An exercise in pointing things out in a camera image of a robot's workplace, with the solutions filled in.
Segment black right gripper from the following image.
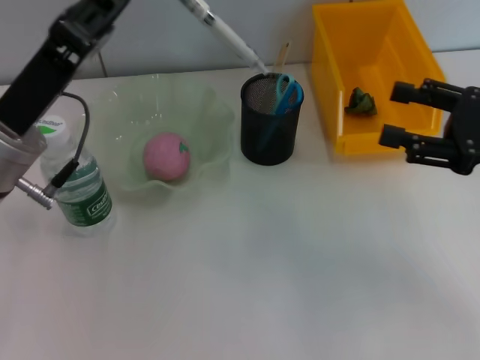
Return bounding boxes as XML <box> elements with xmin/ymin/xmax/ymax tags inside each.
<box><xmin>378</xmin><ymin>78</ymin><xmax>480</xmax><ymax>176</ymax></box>

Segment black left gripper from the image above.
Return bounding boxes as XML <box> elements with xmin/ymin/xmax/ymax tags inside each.
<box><xmin>0</xmin><ymin>0</ymin><xmax>131</xmax><ymax>136</ymax></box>

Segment green plastic wrapper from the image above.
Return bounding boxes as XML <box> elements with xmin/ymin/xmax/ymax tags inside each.
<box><xmin>343</xmin><ymin>85</ymin><xmax>379</xmax><ymax>118</ymax></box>

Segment blue capped scissors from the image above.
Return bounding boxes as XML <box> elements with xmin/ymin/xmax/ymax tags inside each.
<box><xmin>256</xmin><ymin>73</ymin><xmax>304</xmax><ymax>151</ymax></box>

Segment clear plastic ruler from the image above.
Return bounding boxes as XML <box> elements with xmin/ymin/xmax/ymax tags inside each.
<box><xmin>264</xmin><ymin>40</ymin><xmax>293</xmax><ymax>113</ymax></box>

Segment grey ballpoint pen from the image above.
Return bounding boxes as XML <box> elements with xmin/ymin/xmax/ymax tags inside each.
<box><xmin>179</xmin><ymin>0</ymin><xmax>269</xmax><ymax>76</ymax></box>

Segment pink toy peach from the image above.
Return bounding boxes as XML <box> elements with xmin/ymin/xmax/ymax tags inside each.
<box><xmin>142</xmin><ymin>131</ymin><xmax>191</xmax><ymax>182</ymax></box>

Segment clear green-label water bottle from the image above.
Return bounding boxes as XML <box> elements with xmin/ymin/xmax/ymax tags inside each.
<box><xmin>36</xmin><ymin>115</ymin><xmax>113</xmax><ymax>238</ymax></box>

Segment black mesh pen holder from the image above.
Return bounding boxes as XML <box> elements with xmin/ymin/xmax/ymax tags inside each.
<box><xmin>239</xmin><ymin>73</ymin><xmax>305</xmax><ymax>166</ymax></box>

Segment green translucent glass fruit plate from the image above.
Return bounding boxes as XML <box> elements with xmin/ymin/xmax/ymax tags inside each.
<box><xmin>80</xmin><ymin>73</ymin><xmax>236</xmax><ymax>194</ymax></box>

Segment yellow plastic bin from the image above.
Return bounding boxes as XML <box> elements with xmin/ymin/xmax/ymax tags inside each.
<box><xmin>311</xmin><ymin>0</ymin><xmax>448</xmax><ymax>155</ymax></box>

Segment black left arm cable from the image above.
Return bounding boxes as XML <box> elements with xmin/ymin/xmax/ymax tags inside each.
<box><xmin>16</xmin><ymin>91</ymin><xmax>91</xmax><ymax>211</ymax></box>

